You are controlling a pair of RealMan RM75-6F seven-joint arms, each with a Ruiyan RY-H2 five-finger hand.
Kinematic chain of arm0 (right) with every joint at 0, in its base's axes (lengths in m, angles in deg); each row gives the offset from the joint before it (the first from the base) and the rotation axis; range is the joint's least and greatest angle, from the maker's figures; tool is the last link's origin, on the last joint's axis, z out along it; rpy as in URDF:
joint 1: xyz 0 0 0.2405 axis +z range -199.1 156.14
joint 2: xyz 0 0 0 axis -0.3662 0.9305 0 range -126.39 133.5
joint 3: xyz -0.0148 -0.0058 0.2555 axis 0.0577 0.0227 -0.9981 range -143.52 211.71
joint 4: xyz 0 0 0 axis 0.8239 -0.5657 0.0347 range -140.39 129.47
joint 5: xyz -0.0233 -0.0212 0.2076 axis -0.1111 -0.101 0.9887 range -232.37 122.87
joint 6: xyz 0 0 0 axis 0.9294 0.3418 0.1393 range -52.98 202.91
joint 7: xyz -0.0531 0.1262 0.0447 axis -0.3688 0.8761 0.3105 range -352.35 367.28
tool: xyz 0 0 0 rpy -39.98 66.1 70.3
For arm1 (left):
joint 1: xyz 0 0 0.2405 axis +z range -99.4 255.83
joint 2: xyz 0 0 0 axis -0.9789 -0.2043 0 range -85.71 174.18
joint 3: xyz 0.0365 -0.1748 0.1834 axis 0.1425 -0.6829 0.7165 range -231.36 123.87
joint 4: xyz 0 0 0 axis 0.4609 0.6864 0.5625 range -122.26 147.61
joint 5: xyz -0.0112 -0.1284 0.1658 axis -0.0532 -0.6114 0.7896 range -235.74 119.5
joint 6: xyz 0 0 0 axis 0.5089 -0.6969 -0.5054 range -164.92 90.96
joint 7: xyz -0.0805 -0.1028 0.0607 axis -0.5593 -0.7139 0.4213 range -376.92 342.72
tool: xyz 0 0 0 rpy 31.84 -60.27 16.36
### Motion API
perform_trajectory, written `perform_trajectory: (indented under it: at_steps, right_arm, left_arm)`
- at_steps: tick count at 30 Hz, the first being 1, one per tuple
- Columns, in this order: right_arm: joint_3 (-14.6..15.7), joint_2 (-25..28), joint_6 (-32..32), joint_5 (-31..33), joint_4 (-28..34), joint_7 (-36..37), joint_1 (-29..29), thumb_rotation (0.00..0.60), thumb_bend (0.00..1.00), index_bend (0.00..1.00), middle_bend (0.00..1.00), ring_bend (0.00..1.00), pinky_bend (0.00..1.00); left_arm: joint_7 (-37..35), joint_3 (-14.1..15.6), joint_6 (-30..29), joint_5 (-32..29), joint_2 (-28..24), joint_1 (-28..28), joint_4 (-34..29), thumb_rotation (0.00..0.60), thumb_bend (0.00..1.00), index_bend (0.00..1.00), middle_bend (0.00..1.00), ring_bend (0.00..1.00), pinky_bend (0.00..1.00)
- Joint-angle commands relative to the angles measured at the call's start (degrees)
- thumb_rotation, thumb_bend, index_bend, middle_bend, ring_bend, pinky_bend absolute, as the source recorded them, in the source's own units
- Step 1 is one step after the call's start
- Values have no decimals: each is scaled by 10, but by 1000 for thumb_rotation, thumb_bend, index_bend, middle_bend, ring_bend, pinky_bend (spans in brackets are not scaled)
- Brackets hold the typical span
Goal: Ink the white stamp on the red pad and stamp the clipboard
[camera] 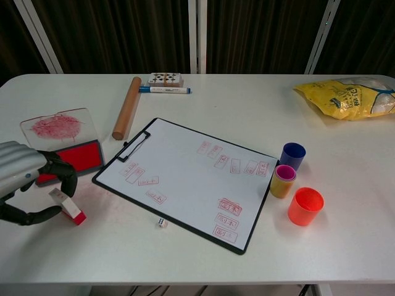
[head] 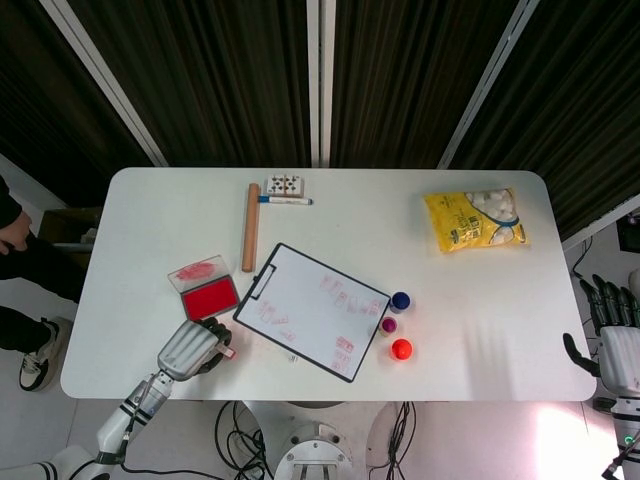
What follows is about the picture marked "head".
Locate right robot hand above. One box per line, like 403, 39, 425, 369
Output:
563, 273, 640, 395

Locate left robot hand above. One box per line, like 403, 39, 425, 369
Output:
157, 316, 234, 381

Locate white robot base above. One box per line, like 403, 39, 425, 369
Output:
244, 399, 401, 480

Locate red ink pad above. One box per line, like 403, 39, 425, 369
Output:
167, 254, 239, 321

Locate black electronic device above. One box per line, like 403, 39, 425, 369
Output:
617, 212, 640, 254

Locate white stamped paper sheet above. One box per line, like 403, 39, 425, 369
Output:
236, 245, 389, 380

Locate wooden rolling pin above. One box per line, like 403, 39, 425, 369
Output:
241, 182, 261, 274

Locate black and white sneaker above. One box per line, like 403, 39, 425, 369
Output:
18, 317, 74, 393

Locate brown cardboard box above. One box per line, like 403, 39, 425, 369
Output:
39, 207, 104, 251

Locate blue whiteboard marker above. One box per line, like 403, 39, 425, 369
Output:
257, 195, 315, 207

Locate person in black clothes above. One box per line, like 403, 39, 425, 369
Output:
0, 174, 86, 354

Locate yellow cotton ball bag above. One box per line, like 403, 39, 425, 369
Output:
423, 187, 531, 256

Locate orange plastic cup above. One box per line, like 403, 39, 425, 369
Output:
389, 338, 415, 362

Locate dark curtain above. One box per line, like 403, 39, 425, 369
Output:
0, 0, 640, 241

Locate black floor cables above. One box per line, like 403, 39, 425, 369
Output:
214, 399, 416, 480

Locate white slanted frame post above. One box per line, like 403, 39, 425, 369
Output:
39, 0, 169, 166
437, 0, 544, 171

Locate white upright frame post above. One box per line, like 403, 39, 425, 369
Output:
305, 0, 334, 169

